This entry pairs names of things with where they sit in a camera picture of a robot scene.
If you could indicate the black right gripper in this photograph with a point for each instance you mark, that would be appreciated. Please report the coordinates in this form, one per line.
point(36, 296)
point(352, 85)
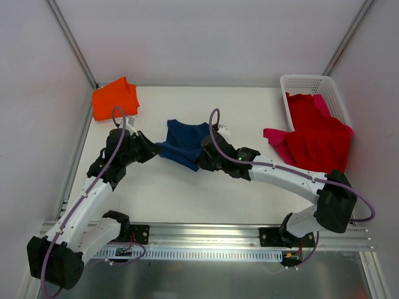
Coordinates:
point(206, 159)

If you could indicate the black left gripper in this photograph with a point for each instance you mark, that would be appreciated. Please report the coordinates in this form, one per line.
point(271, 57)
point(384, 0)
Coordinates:
point(138, 148)

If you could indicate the navy blue printed t-shirt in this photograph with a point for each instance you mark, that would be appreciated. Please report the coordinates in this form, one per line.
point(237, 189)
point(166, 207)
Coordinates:
point(183, 143)

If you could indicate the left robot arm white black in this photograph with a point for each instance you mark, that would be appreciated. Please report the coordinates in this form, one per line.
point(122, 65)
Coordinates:
point(59, 257)

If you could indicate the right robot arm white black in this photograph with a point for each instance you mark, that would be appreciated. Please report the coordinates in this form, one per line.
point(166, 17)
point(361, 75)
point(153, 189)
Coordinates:
point(332, 201)

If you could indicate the folded orange t-shirt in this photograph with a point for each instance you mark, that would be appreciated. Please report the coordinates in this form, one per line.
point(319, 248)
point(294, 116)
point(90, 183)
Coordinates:
point(119, 93)

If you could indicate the pink t-shirt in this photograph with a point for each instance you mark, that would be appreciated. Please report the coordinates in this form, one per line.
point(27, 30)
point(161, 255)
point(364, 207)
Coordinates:
point(274, 140)

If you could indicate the red t-shirt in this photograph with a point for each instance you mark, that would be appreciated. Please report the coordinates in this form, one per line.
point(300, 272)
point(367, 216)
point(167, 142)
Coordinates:
point(321, 143)

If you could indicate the white plastic basket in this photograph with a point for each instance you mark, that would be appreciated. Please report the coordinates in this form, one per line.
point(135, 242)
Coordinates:
point(314, 84)

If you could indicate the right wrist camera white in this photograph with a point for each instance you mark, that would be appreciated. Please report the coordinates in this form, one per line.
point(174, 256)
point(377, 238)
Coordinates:
point(223, 130)

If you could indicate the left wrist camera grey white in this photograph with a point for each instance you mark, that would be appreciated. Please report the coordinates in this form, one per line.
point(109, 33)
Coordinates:
point(130, 121)

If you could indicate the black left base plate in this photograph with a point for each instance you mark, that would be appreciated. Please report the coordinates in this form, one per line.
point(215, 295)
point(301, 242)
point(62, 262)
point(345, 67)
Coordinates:
point(138, 233)

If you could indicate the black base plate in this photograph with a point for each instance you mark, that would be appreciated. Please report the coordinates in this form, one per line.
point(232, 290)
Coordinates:
point(269, 236)
point(138, 233)

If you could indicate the aluminium mounting rail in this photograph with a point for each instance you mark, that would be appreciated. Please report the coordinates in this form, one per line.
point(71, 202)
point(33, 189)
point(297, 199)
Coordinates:
point(245, 236)

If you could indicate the white slotted cable duct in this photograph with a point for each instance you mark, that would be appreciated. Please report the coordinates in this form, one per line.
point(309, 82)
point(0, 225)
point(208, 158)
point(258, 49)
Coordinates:
point(251, 255)

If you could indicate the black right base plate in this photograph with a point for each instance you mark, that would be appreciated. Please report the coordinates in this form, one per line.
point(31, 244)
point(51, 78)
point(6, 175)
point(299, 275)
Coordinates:
point(269, 236)

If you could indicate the right aluminium frame post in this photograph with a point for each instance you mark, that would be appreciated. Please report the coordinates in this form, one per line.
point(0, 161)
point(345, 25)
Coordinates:
point(355, 24)

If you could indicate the aluminium frame post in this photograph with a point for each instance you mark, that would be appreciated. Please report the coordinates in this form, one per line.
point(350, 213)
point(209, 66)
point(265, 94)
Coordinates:
point(355, 24)
point(70, 39)

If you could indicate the left aluminium frame post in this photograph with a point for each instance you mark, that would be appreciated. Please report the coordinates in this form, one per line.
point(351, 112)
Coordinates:
point(70, 39)

